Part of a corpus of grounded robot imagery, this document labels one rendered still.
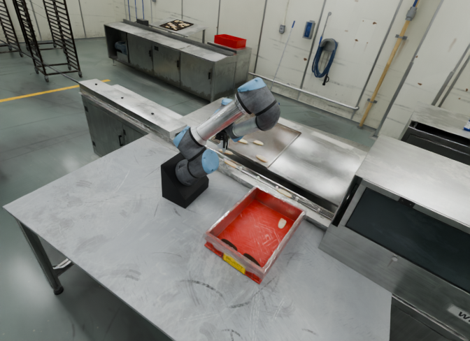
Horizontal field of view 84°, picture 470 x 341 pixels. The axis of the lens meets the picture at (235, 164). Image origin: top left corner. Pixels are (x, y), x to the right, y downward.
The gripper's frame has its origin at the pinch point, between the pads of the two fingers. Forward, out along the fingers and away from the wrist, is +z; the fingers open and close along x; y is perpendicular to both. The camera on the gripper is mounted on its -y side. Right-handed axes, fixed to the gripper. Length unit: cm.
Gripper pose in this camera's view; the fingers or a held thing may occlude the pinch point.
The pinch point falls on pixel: (225, 149)
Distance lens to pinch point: 177.3
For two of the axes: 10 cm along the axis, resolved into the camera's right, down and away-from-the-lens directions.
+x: -3.2, 5.2, -7.9
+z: -1.1, 8.1, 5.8
